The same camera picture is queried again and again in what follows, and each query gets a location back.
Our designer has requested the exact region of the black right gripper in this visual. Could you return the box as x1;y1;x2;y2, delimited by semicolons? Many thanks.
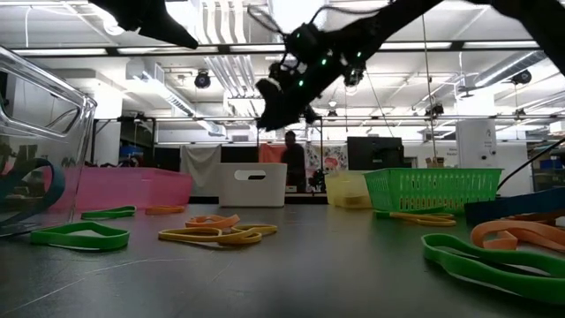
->
255;56;366;133

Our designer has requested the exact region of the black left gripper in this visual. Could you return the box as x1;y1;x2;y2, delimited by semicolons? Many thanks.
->
87;0;200;50

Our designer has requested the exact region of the orange rubber band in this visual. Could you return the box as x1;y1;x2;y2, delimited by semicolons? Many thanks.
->
184;213;242;230
145;204;187;216
469;219;565;254

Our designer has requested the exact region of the blue rubber band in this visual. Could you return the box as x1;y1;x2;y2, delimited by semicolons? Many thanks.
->
0;157;67;227
463;185;565;227

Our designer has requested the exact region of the yellow rubber band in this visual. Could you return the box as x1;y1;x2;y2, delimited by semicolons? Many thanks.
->
387;211;458;228
157;223;279;247

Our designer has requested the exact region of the orange hanging cloth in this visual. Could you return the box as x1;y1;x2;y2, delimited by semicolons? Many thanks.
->
258;142;286;165

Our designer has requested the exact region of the person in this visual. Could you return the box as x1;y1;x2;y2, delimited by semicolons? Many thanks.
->
281;129;308;194

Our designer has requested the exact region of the floral poster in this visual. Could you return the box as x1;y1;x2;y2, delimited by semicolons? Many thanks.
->
305;143;349;194

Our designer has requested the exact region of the black pipe truss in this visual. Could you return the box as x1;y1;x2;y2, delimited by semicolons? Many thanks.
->
94;113;565;171

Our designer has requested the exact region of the white plastic bin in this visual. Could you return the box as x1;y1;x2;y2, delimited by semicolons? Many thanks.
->
217;163;289;208

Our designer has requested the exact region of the yellow plastic bin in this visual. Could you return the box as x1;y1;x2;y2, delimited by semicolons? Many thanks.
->
324;170;374;210

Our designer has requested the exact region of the black monitor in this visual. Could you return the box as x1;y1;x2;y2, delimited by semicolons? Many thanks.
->
346;136;405;172

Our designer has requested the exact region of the grey hanging cloth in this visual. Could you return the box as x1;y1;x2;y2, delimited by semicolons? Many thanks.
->
179;144;222;198

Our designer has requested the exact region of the thin vertical rod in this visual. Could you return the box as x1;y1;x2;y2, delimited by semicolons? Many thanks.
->
418;12;439;170

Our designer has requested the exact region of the blue storage crate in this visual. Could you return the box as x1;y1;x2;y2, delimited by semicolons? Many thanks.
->
117;145;145;168

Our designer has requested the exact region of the clear plastic bin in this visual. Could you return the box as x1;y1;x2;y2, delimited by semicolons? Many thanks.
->
0;43;98;239

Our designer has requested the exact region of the green plastic basket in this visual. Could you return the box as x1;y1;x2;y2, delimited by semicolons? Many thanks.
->
363;167;505;214

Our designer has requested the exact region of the pink plastic bin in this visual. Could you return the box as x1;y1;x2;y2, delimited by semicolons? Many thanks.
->
43;166;194;211

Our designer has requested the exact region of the black overhead light bar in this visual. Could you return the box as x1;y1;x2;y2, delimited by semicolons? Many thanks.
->
12;41;542;57

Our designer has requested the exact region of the round silver duct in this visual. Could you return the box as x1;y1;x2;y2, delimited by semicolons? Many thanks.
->
473;49;558;88

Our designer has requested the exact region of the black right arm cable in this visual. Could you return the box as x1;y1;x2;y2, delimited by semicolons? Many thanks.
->
493;136;565;196

